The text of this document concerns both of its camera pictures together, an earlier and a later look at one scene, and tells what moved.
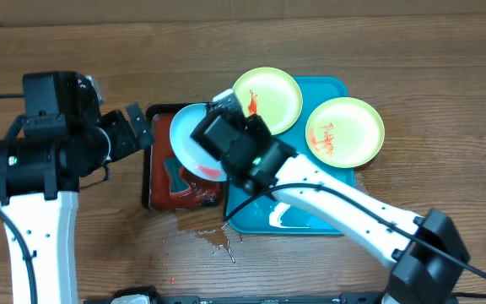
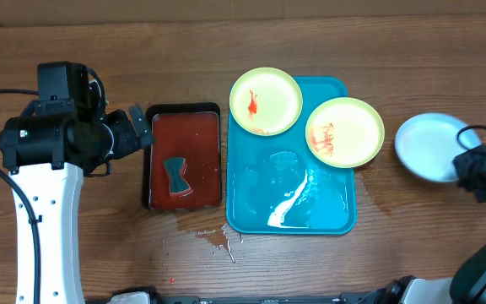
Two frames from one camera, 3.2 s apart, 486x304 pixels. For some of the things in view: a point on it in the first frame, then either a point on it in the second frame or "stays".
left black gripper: (124, 146) stays
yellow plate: (271, 94) stays
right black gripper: (258, 133) to (469, 161)
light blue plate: (196, 159) to (428, 143)
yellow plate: (345, 132) stays
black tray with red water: (203, 194) stays
